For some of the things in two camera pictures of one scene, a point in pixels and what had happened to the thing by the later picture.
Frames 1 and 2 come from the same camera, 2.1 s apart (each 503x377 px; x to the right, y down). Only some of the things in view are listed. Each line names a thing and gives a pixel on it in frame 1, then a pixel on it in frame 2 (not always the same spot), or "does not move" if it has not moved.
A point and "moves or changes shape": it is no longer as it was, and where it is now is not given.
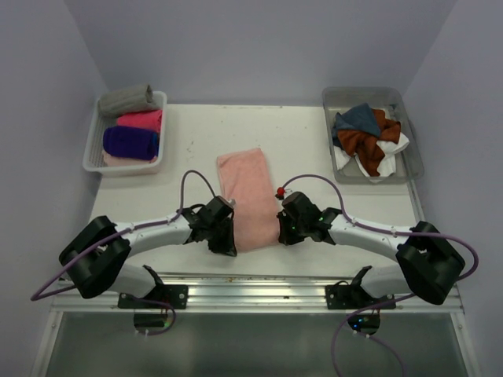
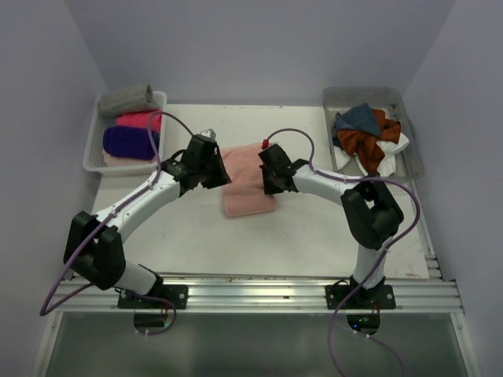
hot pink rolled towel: x=151 y=120 does not move
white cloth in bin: x=387 y=167 does not move
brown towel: x=365 y=144 does not move
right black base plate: x=350 y=297 does not move
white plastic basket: x=93 y=160 does not move
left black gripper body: x=219 y=239 -> x=213 y=173
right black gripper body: x=291 y=232 -> x=270 y=184
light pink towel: x=249 y=184 moves or changes shape
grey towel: x=127 y=100 does not move
